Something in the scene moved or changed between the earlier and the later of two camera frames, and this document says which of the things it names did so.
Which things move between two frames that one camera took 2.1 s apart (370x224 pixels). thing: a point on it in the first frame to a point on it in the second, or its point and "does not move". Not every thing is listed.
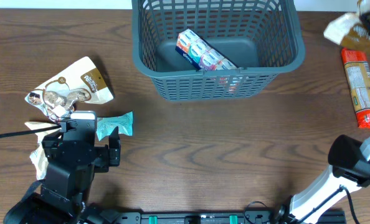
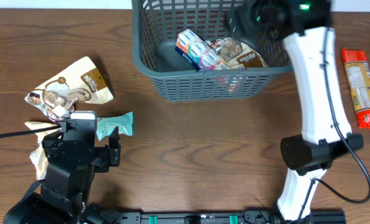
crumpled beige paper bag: [38, 157] does not move
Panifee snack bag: [342, 32] to [232, 53]
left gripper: [104, 154] does not move
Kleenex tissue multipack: [200, 53] does not move
